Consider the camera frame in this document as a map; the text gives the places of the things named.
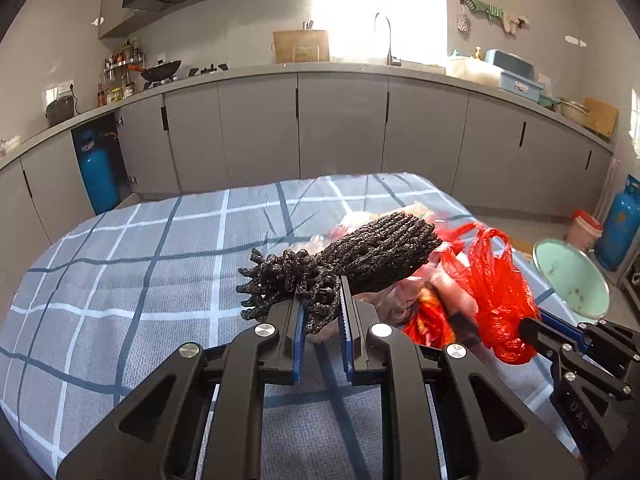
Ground metal bowl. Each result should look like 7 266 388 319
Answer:
559 99 591 126

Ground black mesh net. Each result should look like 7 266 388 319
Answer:
236 211 443 336

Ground beige hanging cloth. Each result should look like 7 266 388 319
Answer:
500 10 530 36

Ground green enamel basin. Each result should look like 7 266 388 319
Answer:
531 238 611 325

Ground black gas stove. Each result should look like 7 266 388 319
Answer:
142 63 231 92

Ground clear plastic bag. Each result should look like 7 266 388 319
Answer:
307 201 481 346

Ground grey rice cooker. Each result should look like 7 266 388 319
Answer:
46 95 76 128

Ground red plastic bag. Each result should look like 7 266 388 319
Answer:
402 221 542 365

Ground wooden cutting board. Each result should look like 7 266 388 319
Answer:
582 97 620 141
272 30 331 64

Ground blue dish storage box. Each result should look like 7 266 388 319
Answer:
485 49 546 103

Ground white pipe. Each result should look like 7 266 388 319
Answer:
597 157 621 221

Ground pink bucket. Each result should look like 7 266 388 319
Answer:
565 210 603 253

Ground green striped cloth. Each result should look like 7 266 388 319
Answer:
460 0 506 23

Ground blue gas cylinder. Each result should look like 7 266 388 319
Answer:
594 175 640 272
75 129 121 216

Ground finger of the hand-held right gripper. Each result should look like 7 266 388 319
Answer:
517 316 634 402
537 308 640 357

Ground grey kitchen cabinets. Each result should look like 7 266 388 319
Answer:
0 62 616 261

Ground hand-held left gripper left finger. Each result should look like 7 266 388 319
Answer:
56 300 307 480

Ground blue plaid tablecloth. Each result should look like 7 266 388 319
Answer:
0 172 591 480

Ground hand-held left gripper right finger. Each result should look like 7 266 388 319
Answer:
340 276 586 480

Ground white plastic container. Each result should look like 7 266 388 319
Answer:
445 55 501 91

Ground black wok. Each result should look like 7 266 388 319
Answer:
127 60 182 83

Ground spice rack with bottles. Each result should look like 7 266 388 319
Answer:
102 36 146 103

